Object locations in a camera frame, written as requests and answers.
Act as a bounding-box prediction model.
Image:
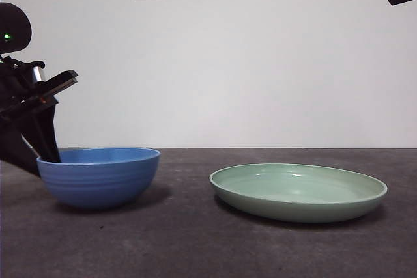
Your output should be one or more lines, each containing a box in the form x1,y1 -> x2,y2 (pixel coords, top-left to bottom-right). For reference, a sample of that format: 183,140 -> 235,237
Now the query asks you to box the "green round plate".
208,163 -> 388,224

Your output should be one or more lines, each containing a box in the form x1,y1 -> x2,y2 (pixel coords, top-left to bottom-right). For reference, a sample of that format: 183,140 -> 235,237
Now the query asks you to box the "blue ribbed bowl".
36,146 -> 161,210

